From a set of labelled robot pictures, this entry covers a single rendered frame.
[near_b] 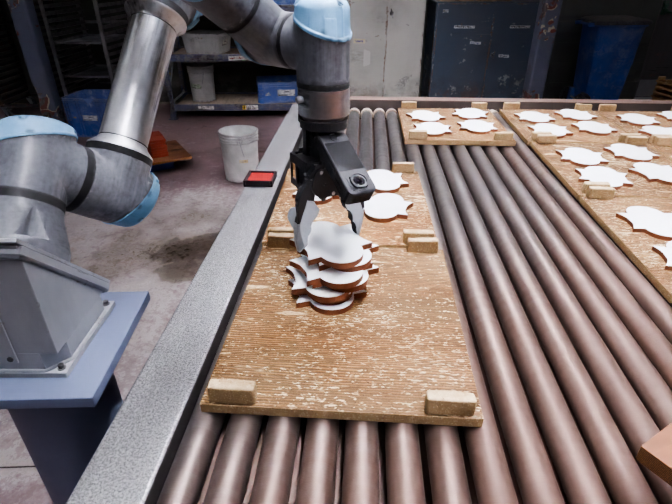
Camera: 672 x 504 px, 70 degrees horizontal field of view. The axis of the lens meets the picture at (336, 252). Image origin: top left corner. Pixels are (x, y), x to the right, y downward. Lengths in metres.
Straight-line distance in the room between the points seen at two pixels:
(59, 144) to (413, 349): 0.63
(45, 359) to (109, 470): 0.27
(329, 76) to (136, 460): 0.53
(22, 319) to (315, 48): 0.55
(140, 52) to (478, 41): 5.02
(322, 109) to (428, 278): 0.35
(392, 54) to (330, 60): 4.93
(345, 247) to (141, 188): 0.40
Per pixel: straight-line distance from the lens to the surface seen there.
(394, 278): 0.85
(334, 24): 0.68
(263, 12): 0.73
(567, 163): 1.51
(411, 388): 0.66
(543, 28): 5.31
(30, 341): 0.84
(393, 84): 5.66
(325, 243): 0.78
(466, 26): 5.76
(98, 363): 0.86
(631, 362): 0.83
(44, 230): 0.83
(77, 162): 0.90
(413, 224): 1.04
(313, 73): 0.69
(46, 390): 0.85
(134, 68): 1.00
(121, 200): 0.93
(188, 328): 0.80
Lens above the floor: 1.40
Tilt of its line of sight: 30 degrees down
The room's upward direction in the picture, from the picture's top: straight up
